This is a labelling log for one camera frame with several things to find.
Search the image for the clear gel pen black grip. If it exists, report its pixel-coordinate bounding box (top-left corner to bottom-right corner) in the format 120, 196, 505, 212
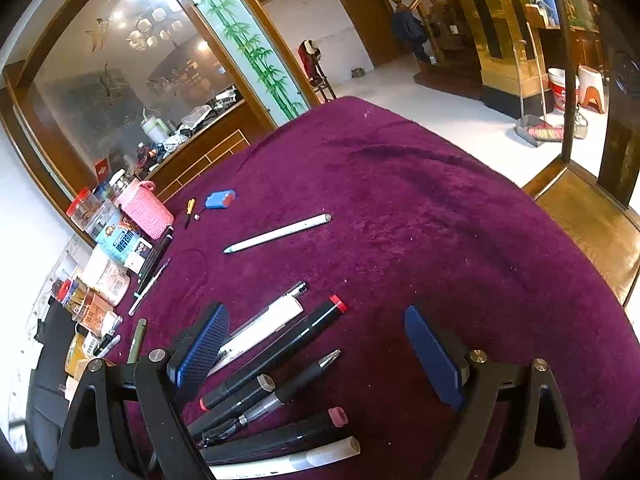
190, 349, 343, 448

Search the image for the white marker pen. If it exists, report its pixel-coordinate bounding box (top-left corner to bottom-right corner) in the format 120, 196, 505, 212
207, 295, 303, 376

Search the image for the black marker red cap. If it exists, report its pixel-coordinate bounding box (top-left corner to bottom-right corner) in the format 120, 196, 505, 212
200, 295, 347, 412

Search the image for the white stylus pen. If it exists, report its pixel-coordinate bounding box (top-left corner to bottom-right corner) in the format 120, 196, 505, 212
224, 214, 332, 255

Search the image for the green pen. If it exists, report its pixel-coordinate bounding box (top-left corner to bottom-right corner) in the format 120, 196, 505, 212
127, 318, 148, 364

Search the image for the black marker grey cap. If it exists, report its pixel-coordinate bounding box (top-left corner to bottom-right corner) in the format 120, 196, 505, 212
188, 374, 276, 440

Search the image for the silver slim pen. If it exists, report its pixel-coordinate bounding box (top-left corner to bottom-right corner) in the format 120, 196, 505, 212
128, 258, 171, 316

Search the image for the clear pen black clip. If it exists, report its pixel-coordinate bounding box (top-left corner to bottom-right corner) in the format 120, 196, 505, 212
226, 282, 308, 352

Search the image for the black marker pink cap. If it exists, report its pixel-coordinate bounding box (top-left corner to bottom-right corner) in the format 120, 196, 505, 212
201, 406, 349, 466

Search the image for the white barrel marker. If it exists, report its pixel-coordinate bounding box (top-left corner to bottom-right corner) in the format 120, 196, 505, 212
209, 437, 361, 479

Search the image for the white cylindrical can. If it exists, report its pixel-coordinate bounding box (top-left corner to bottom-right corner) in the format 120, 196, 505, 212
79, 246, 130, 307

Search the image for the blue printed box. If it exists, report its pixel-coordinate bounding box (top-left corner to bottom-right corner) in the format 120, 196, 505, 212
96, 211, 153, 274

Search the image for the purple velvet tablecloth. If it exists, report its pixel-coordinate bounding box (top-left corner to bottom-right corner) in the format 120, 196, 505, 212
138, 98, 639, 479

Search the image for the blue lighter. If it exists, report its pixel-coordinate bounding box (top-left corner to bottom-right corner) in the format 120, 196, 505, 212
205, 190, 236, 209

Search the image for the clear jar red lid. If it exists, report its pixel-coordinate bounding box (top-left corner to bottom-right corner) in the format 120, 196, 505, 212
66, 188, 102, 231

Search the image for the wooden chair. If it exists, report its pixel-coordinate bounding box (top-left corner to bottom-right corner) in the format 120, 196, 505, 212
524, 0, 639, 307

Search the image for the dustpan with broom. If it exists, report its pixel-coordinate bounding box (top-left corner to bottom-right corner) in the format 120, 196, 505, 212
513, 48, 564, 148

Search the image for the white red bucket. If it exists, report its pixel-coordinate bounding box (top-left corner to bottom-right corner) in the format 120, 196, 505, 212
548, 67, 566, 113

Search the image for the wooden door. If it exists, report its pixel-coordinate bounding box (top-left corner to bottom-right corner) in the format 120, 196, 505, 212
340, 0, 405, 67

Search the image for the small yellow-handled screwdriver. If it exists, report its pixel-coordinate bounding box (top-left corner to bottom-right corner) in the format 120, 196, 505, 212
184, 197, 196, 229

